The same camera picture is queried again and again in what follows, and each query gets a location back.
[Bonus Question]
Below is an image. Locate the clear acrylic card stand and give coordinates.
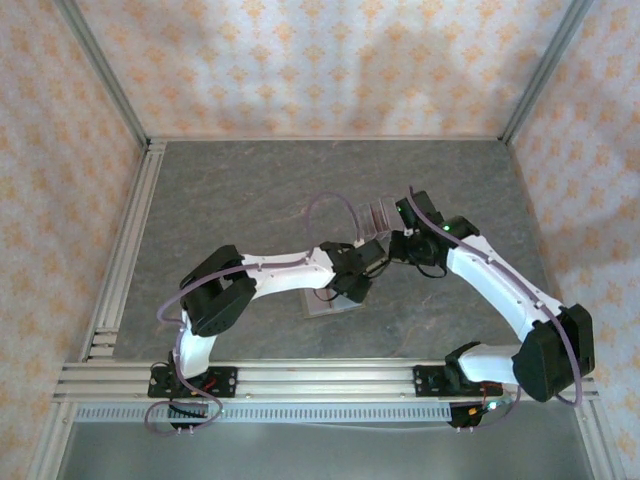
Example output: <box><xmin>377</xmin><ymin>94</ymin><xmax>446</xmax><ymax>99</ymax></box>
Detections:
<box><xmin>355</xmin><ymin>197</ymin><xmax>399</xmax><ymax>242</ymax></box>

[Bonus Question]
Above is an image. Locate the patterned fabric backdrop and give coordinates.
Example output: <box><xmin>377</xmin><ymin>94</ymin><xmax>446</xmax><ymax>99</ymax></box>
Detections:
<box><xmin>0</xmin><ymin>0</ymin><xmax>149</xmax><ymax>480</ymax></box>
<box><xmin>504</xmin><ymin>0</ymin><xmax>640</xmax><ymax>480</ymax></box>
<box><xmin>67</xmin><ymin>0</ymin><xmax>584</xmax><ymax>139</ymax></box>

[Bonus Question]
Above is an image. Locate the grey metal panel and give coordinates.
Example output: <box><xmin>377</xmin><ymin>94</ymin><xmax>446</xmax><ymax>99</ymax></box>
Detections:
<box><xmin>59</xmin><ymin>422</ymin><xmax>611</xmax><ymax>480</ymax></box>

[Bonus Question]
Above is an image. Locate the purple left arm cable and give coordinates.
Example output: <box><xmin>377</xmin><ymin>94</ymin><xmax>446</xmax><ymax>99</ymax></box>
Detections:
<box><xmin>144</xmin><ymin>192</ymin><xmax>362</xmax><ymax>437</ymax></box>

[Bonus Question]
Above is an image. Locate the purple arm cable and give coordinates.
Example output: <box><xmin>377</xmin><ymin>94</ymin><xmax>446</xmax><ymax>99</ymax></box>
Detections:
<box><xmin>144</xmin><ymin>192</ymin><xmax>362</xmax><ymax>437</ymax></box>
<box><xmin>407</xmin><ymin>185</ymin><xmax>584</xmax><ymax>434</ymax></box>

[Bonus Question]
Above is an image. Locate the wide aluminium mounting rail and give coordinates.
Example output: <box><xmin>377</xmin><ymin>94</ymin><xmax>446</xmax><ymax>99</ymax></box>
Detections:
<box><xmin>52</xmin><ymin>360</ymin><xmax>600</xmax><ymax>403</ymax></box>

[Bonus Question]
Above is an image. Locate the thin aluminium back rail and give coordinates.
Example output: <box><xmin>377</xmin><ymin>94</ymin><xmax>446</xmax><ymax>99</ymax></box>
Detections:
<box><xmin>148</xmin><ymin>133</ymin><xmax>505</xmax><ymax>143</ymax></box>

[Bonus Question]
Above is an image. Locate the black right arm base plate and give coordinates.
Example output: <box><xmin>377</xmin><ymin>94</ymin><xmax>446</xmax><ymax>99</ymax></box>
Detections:
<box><xmin>412</xmin><ymin>364</ymin><xmax>503</xmax><ymax>400</ymax></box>

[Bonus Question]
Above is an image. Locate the slotted grey cable duct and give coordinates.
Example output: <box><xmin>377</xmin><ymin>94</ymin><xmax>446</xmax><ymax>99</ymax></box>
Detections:
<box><xmin>73</xmin><ymin>403</ymin><xmax>454</xmax><ymax>425</ymax></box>

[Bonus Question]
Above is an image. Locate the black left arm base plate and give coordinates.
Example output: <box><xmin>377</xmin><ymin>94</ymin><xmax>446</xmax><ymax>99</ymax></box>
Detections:
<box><xmin>147</xmin><ymin>366</ymin><xmax>239</xmax><ymax>400</ymax></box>

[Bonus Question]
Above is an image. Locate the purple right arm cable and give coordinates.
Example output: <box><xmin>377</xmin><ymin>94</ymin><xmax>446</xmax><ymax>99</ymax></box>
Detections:
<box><xmin>407</xmin><ymin>185</ymin><xmax>584</xmax><ymax>434</ymax></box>

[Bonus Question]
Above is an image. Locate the aluminium frame post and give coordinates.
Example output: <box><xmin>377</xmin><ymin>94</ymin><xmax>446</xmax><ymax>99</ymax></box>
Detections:
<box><xmin>54</xmin><ymin>0</ymin><xmax>152</xmax><ymax>147</ymax></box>
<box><xmin>499</xmin><ymin>0</ymin><xmax>597</xmax><ymax>146</ymax></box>

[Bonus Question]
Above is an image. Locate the aluminium side rail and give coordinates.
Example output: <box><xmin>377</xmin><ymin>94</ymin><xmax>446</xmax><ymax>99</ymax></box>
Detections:
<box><xmin>79</xmin><ymin>139</ymin><xmax>168</xmax><ymax>361</ymax></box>

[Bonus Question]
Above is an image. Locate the aluminium frame leg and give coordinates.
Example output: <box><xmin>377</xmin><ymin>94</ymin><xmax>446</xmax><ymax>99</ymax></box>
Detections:
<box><xmin>572</xmin><ymin>399</ymin><xmax>629</xmax><ymax>480</ymax></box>
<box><xmin>27</xmin><ymin>399</ymin><xmax>76</xmax><ymax>480</ymax></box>

